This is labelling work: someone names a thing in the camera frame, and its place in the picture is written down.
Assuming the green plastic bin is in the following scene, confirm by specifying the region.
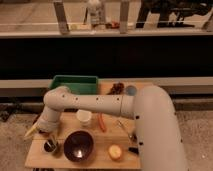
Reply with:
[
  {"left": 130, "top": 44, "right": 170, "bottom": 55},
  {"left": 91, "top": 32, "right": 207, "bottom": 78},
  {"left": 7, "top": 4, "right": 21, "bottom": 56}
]
[{"left": 49, "top": 75, "right": 98, "bottom": 95}]

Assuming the metal spoon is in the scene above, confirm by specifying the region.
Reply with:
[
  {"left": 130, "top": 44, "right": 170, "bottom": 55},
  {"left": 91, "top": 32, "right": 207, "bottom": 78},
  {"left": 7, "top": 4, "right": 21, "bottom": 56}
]
[{"left": 117, "top": 120, "right": 137, "bottom": 142}]

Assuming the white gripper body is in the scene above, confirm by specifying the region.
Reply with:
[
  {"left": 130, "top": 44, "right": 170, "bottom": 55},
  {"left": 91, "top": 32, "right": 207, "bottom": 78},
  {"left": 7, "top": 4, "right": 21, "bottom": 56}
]
[{"left": 37, "top": 119, "right": 59, "bottom": 133}]

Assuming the yellow banana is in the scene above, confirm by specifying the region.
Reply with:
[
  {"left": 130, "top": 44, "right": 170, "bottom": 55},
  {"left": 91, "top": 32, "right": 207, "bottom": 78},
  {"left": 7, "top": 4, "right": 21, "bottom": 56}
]
[{"left": 24, "top": 124, "right": 39, "bottom": 139}]

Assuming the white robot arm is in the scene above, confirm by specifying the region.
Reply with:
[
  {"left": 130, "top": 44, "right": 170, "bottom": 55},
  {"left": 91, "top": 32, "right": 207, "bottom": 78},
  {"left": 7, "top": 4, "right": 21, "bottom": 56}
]
[{"left": 37, "top": 85, "right": 189, "bottom": 171}]

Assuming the dark red grape bunch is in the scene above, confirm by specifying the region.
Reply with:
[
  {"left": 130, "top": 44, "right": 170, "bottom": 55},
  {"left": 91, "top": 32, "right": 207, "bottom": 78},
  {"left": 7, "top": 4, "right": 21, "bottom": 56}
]
[{"left": 108, "top": 83, "right": 124, "bottom": 95}]

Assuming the blue grey round lid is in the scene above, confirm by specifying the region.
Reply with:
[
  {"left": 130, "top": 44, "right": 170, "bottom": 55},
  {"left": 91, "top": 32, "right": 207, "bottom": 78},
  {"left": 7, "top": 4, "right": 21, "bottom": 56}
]
[{"left": 125, "top": 85, "right": 137, "bottom": 96}]

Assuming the small black object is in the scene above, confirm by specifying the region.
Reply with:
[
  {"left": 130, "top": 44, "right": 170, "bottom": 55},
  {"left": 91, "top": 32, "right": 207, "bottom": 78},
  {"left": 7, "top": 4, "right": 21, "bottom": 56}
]
[{"left": 128, "top": 147, "right": 139, "bottom": 155}]

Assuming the white plastic cup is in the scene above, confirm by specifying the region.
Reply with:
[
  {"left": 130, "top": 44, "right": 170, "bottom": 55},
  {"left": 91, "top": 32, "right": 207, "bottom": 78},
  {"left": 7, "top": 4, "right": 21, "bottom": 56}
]
[{"left": 76, "top": 110, "right": 92, "bottom": 126}]

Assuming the orange carrot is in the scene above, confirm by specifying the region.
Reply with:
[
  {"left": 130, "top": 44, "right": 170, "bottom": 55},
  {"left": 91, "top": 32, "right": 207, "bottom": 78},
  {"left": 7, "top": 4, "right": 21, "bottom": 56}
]
[{"left": 98, "top": 114, "right": 107, "bottom": 132}]

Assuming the metal cup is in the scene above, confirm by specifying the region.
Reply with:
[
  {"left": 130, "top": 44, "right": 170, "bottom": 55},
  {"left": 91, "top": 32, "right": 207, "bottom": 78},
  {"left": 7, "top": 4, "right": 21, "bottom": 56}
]
[{"left": 44, "top": 135, "right": 59, "bottom": 155}]

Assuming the dark brown bowl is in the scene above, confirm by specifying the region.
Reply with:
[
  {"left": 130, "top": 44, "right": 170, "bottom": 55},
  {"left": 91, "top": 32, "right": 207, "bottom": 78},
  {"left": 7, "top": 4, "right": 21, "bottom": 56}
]
[{"left": 63, "top": 131, "right": 94, "bottom": 162}]

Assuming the black machine in background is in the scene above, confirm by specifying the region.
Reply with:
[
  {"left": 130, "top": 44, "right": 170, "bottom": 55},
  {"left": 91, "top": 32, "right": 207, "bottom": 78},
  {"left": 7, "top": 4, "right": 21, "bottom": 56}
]
[{"left": 136, "top": 0, "right": 213, "bottom": 28}]

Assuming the wooden board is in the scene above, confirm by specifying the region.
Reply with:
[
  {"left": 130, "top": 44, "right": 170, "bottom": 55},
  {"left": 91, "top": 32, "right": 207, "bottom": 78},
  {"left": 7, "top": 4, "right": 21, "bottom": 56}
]
[{"left": 24, "top": 80, "right": 154, "bottom": 170}]

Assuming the yellow round fruit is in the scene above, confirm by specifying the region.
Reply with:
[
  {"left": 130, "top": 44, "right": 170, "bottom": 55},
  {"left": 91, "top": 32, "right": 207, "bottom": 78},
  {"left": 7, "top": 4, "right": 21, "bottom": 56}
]
[{"left": 108, "top": 144, "right": 122, "bottom": 160}]

